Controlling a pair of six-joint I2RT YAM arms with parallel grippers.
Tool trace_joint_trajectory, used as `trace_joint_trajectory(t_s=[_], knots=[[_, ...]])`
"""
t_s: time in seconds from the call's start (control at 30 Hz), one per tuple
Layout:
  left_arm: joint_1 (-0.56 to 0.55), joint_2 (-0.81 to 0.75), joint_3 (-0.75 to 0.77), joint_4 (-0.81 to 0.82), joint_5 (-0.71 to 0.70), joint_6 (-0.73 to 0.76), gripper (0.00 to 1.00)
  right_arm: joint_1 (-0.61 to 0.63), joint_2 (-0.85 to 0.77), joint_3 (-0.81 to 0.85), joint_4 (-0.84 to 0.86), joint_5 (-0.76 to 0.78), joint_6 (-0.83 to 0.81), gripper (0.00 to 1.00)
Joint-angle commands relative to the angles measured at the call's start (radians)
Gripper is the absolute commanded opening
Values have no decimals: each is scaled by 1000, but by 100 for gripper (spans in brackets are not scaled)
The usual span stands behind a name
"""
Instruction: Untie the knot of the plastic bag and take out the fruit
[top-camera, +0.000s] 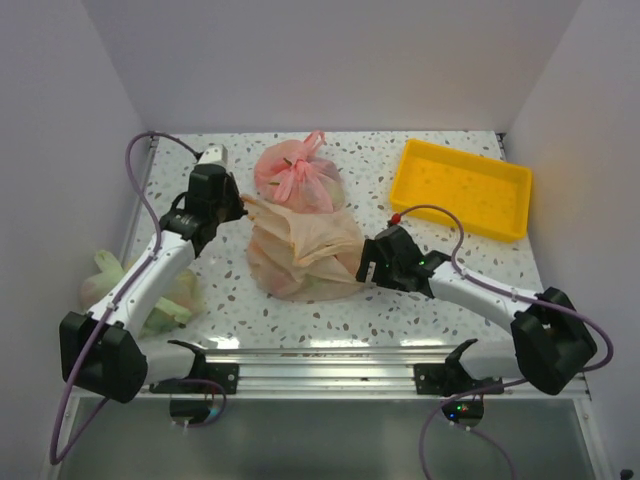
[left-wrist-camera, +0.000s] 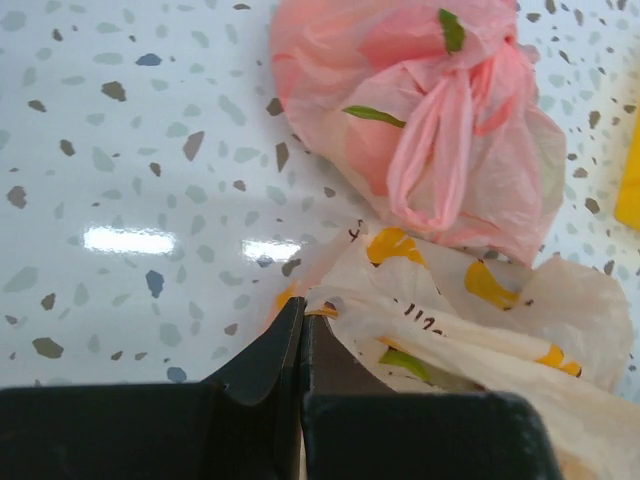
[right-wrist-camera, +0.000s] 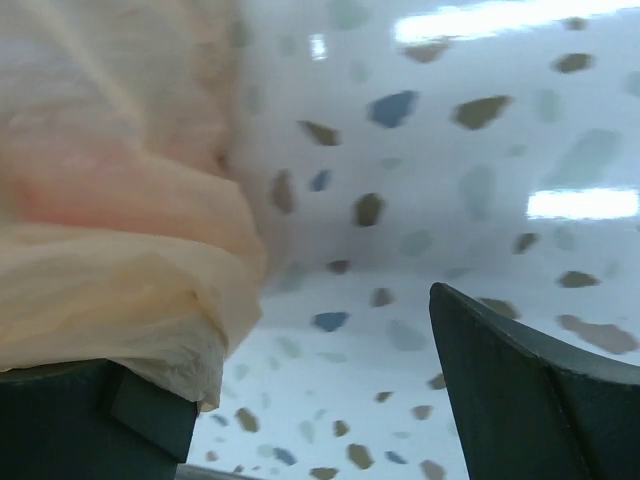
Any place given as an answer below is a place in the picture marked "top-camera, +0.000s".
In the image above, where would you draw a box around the orange plastic fruit bag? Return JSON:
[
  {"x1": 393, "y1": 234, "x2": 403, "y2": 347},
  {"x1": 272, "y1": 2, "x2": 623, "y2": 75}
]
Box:
[{"x1": 243, "y1": 195, "x2": 364, "y2": 302}]

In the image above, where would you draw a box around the left black base bracket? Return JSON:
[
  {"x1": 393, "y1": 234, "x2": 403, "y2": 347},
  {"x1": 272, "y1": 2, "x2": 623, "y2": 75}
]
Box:
[{"x1": 145, "y1": 340, "x2": 239, "y2": 394}]

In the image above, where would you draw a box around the yellow plastic tray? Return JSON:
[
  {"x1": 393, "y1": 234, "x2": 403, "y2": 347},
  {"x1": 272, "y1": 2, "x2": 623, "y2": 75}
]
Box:
[{"x1": 389, "y1": 139, "x2": 533, "y2": 243}]

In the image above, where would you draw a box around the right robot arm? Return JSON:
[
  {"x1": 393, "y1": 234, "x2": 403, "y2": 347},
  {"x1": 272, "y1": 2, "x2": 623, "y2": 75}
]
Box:
[{"x1": 356, "y1": 225, "x2": 597, "y2": 397}]

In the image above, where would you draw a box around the pink knotted plastic bag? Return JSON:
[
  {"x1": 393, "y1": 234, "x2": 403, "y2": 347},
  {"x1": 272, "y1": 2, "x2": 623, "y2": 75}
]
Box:
[{"x1": 254, "y1": 130, "x2": 346, "y2": 214}]

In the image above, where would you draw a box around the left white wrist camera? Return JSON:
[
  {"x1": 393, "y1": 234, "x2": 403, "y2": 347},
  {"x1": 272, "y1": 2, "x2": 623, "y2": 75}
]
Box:
[{"x1": 196, "y1": 144, "x2": 228, "y2": 170}]

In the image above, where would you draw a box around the green plastic fruit bag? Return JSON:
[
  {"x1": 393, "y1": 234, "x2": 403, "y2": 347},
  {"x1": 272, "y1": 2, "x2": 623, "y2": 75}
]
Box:
[{"x1": 79, "y1": 248, "x2": 206, "y2": 339}]

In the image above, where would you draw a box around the aluminium frame rail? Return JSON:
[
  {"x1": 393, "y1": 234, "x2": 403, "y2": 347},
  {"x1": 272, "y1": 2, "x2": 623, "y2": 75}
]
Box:
[{"x1": 67, "y1": 344, "x2": 594, "y2": 401}]

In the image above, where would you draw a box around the black base bracket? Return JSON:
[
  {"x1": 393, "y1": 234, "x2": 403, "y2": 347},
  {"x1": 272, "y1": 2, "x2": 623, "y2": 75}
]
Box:
[
  {"x1": 413, "y1": 339, "x2": 504, "y2": 397},
  {"x1": 145, "y1": 340, "x2": 239, "y2": 394}
]

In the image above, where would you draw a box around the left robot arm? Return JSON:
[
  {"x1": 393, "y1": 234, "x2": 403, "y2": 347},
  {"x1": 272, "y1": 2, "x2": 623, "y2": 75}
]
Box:
[{"x1": 59, "y1": 160, "x2": 246, "y2": 403}]

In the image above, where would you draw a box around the right black base bracket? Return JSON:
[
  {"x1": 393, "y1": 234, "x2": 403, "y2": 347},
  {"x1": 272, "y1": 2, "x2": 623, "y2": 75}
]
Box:
[{"x1": 413, "y1": 339, "x2": 504, "y2": 397}]

